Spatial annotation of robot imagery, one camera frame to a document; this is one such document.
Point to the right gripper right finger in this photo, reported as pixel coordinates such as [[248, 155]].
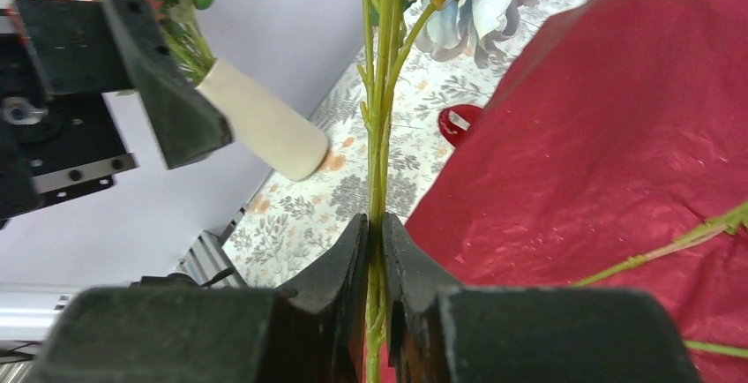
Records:
[[440, 330]]

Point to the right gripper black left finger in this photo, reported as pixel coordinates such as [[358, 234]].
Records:
[[309, 329]]

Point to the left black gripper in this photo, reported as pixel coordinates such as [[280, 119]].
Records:
[[58, 149]]

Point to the red ribbon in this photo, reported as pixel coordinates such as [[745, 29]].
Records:
[[454, 121]]

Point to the light blue flower stem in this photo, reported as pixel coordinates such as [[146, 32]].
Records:
[[443, 29]]

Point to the brown and red wrapping paper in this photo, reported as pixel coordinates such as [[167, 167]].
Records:
[[621, 126]]

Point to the white ceramic vase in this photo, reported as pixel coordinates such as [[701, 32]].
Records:
[[288, 142]]

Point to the floral patterned table mat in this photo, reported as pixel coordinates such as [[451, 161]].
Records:
[[286, 224]]

